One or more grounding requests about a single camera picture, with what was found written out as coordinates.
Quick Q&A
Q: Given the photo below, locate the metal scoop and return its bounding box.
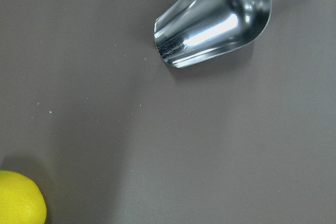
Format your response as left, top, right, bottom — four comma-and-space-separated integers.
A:
154, 0, 272, 68

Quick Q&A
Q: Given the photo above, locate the yellow lemon near lime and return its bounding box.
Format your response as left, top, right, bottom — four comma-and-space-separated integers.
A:
1, 170, 47, 223

